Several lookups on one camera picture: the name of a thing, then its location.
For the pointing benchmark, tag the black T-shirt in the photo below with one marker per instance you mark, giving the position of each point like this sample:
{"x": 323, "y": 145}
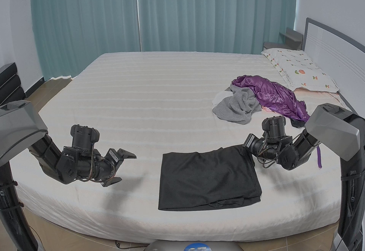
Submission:
{"x": 205, "y": 181}

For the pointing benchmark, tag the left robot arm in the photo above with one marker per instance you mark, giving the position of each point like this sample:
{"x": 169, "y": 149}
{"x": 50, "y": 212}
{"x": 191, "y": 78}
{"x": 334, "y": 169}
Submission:
{"x": 20, "y": 130}

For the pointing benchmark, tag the grey bedside table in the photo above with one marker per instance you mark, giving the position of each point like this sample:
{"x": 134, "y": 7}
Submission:
{"x": 289, "y": 37}

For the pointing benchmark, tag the grey garment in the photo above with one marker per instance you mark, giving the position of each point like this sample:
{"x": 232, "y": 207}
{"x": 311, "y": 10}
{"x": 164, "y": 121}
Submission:
{"x": 236, "y": 107}

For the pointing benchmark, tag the black lace garment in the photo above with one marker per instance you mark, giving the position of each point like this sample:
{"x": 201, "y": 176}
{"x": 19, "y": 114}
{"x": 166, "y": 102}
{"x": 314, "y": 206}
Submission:
{"x": 298, "y": 124}

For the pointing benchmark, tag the purple satin garment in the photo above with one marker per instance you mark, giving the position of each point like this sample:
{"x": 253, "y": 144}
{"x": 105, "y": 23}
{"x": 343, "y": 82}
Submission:
{"x": 273, "y": 93}

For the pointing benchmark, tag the bed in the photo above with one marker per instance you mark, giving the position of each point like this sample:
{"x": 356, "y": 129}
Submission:
{"x": 156, "y": 96}

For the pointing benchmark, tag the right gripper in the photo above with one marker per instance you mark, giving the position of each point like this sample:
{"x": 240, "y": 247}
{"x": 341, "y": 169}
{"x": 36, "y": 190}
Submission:
{"x": 255, "y": 148}

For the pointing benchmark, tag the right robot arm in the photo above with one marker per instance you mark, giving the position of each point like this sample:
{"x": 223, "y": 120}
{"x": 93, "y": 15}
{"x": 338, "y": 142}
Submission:
{"x": 330, "y": 130}

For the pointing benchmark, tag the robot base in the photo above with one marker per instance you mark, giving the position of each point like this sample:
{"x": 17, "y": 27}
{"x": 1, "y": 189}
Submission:
{"x": 191, "y": 246}

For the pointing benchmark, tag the white printed pillow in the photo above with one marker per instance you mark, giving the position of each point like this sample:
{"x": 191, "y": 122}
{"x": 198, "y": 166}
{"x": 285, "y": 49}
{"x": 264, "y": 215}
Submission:
{"x": 299, "y": 69}

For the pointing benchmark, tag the white garment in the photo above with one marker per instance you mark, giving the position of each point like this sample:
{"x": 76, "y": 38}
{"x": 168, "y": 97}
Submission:
{"x": 221, "y": 97}

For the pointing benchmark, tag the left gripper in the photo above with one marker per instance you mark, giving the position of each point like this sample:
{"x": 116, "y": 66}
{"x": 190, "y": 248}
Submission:
{"x": 107, "y": 168}

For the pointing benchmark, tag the black chest of drawers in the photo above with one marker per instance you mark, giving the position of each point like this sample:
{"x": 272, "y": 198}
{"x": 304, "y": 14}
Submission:
{"x": 11, "y": 81}

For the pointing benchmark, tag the blue-green curtain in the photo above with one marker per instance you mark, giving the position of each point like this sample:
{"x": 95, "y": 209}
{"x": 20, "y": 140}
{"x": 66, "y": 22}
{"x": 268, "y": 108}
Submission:
{"x": 85, "y": 16}
{"x": 216, "y": 7}

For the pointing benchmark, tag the pink garment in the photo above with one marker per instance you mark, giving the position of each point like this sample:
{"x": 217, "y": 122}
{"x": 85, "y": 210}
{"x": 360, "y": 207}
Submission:
{"x": 266, "y": 108}

